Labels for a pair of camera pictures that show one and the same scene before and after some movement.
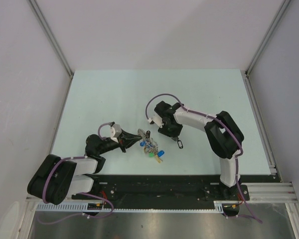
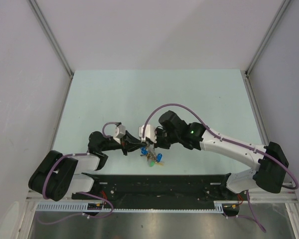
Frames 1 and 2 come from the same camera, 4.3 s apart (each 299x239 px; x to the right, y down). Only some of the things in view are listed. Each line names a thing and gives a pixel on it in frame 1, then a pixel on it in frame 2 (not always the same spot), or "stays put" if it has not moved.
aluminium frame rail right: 283,7 stays put
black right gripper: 173,135 -> 158,144
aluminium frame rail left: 55,42 stays put
